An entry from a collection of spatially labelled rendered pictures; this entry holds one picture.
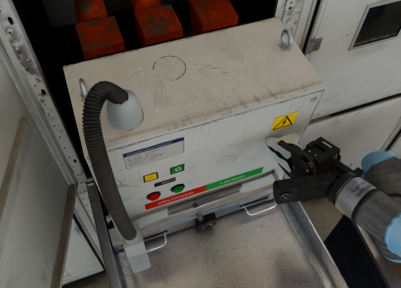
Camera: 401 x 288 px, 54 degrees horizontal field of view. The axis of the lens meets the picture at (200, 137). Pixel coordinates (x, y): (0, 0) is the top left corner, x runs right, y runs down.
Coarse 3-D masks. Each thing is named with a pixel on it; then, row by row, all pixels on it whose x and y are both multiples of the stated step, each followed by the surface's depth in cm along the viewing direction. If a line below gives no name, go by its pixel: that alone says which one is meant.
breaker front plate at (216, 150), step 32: (320, 96) 81; (192, 128) 74; (224, 128) 78; (256, 128) 83; (288, 128) 89; (160, 160) 80; (192, 160) 85; (224, 160) 91; (256, 160) 97; (128, 192) 87; (160, 192) 92; (224, 192) 105
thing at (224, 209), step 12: (264, 192) 117; (228, 204) 115; (240, 204) 116; (252, 204) 120; (192, 216) 112; (216, 216) 118; (156, 228) 110; (168, 228) 112; (180, 228) 115; (120, 240) 108; (144, 240) 113
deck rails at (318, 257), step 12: (288, 204) 123; (300, 204) 116; (288, 216) 120; (300, 216) 118; (108, 228) 116; (300, 228) 118; (312, 228) 112; (300, 240) 116; (312, 240) 114; (120, 252) 113; (312, 252) 114; (324, 252) 109; (120, 264) 111; (312, 264) 112; (324, 264) 111; (120, 276) 109; (324, 276) 110; (336, 276) 106
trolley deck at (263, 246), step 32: (96, 192) 125; (96, 224) 118; (224, 224) 119; (256, 224) 119; (288, 224) 119; (160, 256) 113; (192, 256) 113; (224, 256) 113; (256, 256) 113; (288, 256) 114
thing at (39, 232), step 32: (0, 32) 74; (0, 64) 80; (0, 96) 79; (32, 96) 89; (0, 128) 79; (32, 128) 96; (0, 160) 79; (32, 160) 95; (64, 160) 111; (0, 192) 78; (32, 192) 95; (64, 192) 119; (0, 224) 74; (32, 224) 94; (64, 224) 116; (0, 256) 74; (32, 256) 94; (64, 256) 109
